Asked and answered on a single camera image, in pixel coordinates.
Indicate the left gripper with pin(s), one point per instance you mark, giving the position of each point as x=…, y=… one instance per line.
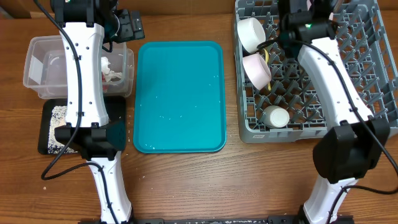
x=128, y=33

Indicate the white bowl with crumbs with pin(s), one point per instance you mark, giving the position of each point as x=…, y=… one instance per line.
x=251, y=34

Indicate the white napkin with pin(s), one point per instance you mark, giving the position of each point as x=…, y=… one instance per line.
x=108, y=74

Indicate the yellow plastic spoon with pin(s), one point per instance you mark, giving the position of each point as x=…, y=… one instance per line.
x=266, y=58

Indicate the pink bowl with nuts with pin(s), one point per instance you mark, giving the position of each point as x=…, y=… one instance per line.
x=257, y=70

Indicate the white paper cup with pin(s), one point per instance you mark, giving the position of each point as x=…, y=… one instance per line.
x=276, y=117

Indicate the white round plate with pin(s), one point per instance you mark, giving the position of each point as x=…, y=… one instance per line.
x=321, y=9

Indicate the red ketchup packet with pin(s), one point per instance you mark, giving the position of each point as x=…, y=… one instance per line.
x=105, y=83

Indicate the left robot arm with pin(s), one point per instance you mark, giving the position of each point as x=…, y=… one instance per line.
x=85, y=26

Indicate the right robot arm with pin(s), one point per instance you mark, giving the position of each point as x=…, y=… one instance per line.
x=355, y=139

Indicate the grey dishwasher rack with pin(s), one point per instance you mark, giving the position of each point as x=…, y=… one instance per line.
x=367, y=56

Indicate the clear plastic bin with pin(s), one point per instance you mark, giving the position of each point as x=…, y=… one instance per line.
x=45, y=68

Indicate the teal serving tray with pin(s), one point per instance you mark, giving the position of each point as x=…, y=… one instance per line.
x=180, y=98

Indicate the spilled white crumbs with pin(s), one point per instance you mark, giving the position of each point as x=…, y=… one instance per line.
x=57, y=120

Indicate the black plastic tray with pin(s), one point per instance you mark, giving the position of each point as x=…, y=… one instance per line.
x=115, y=107

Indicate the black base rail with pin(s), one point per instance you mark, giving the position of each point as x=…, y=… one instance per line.
x=279, y=219

